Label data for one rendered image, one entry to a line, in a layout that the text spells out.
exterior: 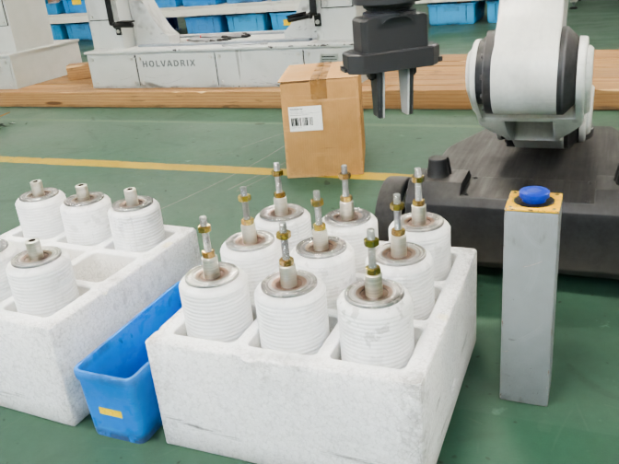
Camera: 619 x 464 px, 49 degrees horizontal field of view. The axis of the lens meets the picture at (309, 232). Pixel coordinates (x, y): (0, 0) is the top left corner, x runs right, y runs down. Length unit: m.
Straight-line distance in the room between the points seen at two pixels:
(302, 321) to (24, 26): 3.47
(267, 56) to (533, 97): 2.10
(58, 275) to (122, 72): 2.56
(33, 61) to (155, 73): 0.94
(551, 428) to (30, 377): 0.79
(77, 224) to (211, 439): 0.53
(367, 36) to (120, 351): 0.63
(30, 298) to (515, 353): 0.73
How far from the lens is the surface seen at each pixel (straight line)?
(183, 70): 3.39
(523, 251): 0.97
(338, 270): 0.97
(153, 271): 1.23
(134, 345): 1.17
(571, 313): 1.34
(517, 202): 0.97
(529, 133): 1.47
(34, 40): 4.22
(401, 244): 0.94
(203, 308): 0.93
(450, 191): 1.35
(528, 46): 1.18
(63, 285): 1.12
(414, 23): 0.86
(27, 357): 1.14
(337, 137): 2.06
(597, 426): 1.08
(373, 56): 0.84
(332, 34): 3.08
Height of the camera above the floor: 0.66
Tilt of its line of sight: 23 degrees down
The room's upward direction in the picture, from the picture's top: 5 degrees counter-clockwise
